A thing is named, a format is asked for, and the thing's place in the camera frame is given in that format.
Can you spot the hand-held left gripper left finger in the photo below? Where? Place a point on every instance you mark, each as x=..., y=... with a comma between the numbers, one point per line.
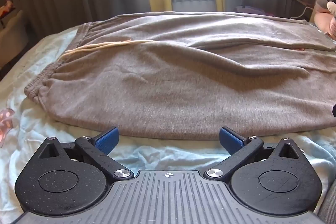
x=106, y=141

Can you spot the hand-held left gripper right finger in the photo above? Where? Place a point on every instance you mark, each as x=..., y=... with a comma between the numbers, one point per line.
x=231, y=141

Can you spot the grey pants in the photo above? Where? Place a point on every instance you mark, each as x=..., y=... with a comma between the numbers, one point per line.
x=170, y=87

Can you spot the light blue printed bed sheet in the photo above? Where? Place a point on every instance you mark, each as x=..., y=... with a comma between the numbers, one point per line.
x=157, y=154

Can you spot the dark wooden nightstand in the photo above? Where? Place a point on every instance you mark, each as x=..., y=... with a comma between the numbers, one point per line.
x=302, y=5

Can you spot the grey pillow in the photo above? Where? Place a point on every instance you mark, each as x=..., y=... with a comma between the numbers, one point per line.
x=320, y=5

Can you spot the cream plush toy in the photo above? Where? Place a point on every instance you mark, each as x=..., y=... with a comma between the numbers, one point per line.
x=332, y=7

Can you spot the small pink toy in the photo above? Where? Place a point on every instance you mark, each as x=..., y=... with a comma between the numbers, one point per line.
x=8, y=3

